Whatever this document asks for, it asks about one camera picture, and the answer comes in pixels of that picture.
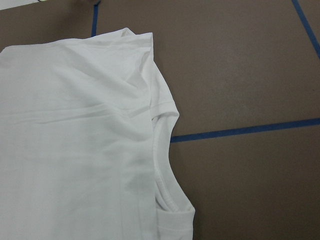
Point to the white long-sleeve printed shirt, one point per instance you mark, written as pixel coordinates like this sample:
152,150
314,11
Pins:
85,130

